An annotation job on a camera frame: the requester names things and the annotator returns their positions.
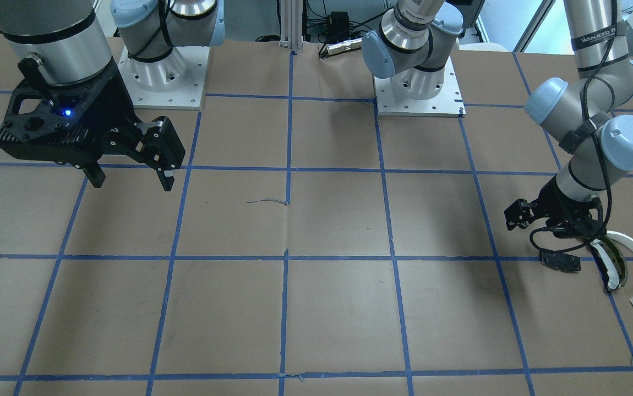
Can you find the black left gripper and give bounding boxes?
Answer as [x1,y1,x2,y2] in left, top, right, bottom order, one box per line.
[536,182,606,240]

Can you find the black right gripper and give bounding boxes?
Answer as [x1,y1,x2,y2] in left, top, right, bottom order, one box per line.
[68,59,186,191]

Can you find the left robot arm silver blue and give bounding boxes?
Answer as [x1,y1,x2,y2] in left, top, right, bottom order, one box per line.
[362,1,633,240]

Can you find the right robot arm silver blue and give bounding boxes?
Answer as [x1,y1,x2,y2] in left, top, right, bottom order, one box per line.
[0,1,225,191]

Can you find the olive grey brake shoe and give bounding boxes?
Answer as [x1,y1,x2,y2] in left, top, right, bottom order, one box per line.
[589,236,628,292]

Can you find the black flat bracket plate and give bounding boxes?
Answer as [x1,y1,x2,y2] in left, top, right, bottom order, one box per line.
[539,251,581,273]

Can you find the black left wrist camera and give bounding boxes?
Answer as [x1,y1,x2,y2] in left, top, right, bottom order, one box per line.
[504,199,539,231]

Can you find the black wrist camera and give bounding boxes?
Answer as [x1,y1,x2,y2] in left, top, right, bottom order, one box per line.
[504,199,539,231]
[0,52,118,167]

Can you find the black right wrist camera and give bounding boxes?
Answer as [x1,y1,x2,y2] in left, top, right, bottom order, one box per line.
[0,52,118,167]

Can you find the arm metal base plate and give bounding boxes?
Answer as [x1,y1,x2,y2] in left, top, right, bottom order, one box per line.
[118,47,211,111]
[373,58,467,117]

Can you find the aluminium frame post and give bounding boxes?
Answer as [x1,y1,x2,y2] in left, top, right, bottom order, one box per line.
[278,0,304,53]

